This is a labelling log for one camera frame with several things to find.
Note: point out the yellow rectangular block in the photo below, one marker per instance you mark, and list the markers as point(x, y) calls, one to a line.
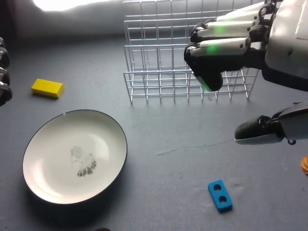
point(47, 87)

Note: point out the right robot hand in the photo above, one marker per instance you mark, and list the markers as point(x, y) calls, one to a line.
point(284, 43)

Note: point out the white plate with black rim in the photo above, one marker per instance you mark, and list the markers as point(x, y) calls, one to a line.
point(72, 156)

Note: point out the blue block with two holes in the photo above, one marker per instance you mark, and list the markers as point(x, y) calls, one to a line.
point(220, 196)

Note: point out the orange ridged object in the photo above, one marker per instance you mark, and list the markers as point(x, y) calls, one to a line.
point(305, 166)

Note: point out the dark brown round object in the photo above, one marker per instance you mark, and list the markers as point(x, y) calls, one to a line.
point(103, 229)

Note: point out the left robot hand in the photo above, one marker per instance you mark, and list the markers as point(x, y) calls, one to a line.
point(3, 77)

